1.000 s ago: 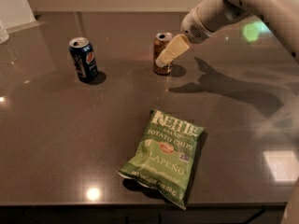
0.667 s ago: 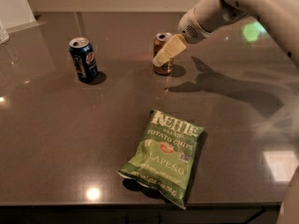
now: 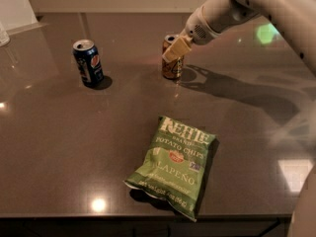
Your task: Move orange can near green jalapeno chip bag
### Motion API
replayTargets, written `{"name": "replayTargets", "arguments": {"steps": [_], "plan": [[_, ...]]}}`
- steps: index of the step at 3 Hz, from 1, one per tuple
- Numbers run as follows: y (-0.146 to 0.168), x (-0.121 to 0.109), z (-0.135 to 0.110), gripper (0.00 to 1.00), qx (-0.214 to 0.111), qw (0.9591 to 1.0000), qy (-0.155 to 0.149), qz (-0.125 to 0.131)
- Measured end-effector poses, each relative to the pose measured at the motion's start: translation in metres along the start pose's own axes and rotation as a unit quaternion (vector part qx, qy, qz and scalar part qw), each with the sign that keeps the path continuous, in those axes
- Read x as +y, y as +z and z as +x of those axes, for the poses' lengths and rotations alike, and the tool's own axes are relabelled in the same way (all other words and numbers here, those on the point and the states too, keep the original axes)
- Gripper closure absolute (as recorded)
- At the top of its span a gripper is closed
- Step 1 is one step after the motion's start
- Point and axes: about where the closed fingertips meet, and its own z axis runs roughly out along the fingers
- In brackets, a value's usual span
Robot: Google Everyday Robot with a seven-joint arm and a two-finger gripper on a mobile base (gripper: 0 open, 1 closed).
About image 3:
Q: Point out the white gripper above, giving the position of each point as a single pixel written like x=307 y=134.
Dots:
x=197 y=29

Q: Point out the orange soda can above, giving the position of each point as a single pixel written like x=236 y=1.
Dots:
x=172 y=70

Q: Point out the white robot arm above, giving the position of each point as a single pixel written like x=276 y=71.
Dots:
x=252 y=75

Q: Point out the blue Pepsi can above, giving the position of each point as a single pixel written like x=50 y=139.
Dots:
x=88 y=62

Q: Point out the green jalapeno chip bag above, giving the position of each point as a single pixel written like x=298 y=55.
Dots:
x=174 y=165

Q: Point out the clear plastic bottle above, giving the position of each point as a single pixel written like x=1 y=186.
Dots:
x=4 y=37

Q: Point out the white wall panel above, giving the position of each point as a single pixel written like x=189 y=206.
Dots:
x=18 y=16

